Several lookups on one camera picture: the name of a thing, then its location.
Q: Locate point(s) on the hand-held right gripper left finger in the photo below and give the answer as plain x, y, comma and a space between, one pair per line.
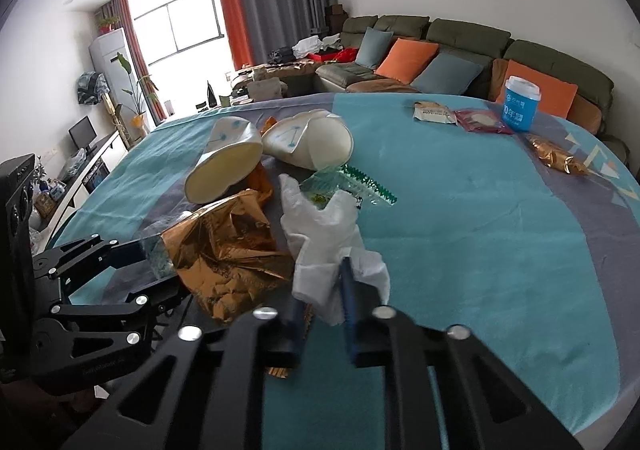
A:
296, 330

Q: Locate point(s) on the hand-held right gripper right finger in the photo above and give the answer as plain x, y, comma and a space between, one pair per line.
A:
350, 315

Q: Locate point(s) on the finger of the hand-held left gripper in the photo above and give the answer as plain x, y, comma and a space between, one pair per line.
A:
90, 252
100, 330

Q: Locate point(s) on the clear plastic wrapper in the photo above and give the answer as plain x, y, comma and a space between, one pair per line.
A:
160, 255

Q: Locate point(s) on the white tissue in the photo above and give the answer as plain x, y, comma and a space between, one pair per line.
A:
320, 250

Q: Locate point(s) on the gold foil wrapper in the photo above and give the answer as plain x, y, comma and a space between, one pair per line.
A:
225, 250

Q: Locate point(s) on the crushed white paper cup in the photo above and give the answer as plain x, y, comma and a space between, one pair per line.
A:
225, 170
325, 140

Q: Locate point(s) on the blue white vase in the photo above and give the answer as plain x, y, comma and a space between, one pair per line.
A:
50, 191

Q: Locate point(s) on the clear plastic bag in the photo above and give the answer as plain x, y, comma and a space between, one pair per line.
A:
72, 165

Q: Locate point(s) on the white black TV cabinet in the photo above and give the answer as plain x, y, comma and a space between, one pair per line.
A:
95, 165

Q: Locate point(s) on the black monitor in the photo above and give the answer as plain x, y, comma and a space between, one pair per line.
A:
82, 132

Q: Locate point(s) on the clear green-edged wrapper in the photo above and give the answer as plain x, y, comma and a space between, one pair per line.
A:
367, 185

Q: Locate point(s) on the teal grey printed tablecloth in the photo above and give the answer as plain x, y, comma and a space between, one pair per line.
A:
475, 255

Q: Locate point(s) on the orange plastic wrapper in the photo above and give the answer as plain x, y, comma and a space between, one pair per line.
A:
261, 182

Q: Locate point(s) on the tall plant in yellow pot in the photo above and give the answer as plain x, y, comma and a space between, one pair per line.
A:
137, 100

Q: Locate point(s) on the covered standing fan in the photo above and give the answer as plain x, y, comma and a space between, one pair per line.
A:
91, 87

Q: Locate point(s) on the white floor air conditioner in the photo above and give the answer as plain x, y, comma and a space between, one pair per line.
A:
115, 75

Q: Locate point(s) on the striped red-grey curtain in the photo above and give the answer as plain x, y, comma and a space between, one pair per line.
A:
135, 65

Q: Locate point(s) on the white snack packet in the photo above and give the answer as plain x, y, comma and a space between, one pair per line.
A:
434, 113

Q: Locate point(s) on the small plant in red pot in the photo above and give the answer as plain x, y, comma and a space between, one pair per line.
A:
107, 24

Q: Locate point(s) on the dark red packet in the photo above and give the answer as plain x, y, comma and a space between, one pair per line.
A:
482, 121

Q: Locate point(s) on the window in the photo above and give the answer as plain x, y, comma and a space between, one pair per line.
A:
175, 27

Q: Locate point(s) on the grey-blue cushion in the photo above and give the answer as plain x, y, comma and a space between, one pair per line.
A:
446, 75
375, 47

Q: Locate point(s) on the gold snack packet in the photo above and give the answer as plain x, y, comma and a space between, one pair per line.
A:
555, 155

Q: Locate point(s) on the orange cushion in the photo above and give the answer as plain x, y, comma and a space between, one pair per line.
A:
406, 61
545, 90

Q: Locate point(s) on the red cloth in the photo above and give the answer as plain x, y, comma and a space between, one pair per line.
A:
335, 55

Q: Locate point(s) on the blue paper cup with lid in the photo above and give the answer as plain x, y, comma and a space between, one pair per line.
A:
520, 110

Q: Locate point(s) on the dark clothes pile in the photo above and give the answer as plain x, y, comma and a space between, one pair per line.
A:
281, 54

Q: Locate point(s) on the white clothes pile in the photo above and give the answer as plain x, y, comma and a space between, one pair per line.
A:
307, 45

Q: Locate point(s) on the brown cardboard boxes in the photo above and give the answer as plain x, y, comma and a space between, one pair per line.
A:
336, 16

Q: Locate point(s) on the olive green sectional sofa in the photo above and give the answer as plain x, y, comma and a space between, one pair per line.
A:
465, 32

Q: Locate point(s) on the orange and grey curtain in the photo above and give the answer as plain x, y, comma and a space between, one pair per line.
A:
280, 5

